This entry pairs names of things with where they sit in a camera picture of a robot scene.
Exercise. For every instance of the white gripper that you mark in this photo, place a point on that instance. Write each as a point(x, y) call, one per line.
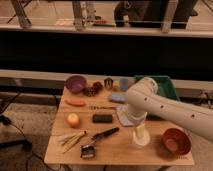
point(140, 132)

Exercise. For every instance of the yellow red apple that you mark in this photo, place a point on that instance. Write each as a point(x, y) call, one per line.
point(73, 120)

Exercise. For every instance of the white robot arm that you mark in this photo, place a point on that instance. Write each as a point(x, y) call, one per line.
point(142, 96)

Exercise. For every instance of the white paper cup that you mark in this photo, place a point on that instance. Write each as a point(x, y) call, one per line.
point(141, 142)

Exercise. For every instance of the light blue cup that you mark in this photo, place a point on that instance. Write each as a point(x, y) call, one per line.
point(124, 84)

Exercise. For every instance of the shiny metal cup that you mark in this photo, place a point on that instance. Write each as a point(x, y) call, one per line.
point(108, 83)

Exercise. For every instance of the light blue plastic lid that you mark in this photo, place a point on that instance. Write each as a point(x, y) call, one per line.
point(123, 116)

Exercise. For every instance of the red brown bowl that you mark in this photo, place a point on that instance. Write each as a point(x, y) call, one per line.
point(176, 141)

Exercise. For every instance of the black rectangular block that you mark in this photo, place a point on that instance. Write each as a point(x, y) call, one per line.
point(102, 118)

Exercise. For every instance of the green plastic tray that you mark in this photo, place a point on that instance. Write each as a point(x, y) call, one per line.
point(161, 86)

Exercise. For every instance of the thin brown stick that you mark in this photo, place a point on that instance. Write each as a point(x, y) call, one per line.
point(101, 107)

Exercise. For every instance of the dark red grape bunch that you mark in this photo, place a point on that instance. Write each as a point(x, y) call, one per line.
point(93, 90)

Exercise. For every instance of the orange carrot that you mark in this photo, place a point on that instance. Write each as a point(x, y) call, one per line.
point(76, 103)

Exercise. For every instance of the purple bowl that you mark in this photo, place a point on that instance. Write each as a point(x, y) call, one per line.
point(76, 83)

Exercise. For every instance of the black handled brush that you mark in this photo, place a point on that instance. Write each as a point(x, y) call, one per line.
point(88, 151)

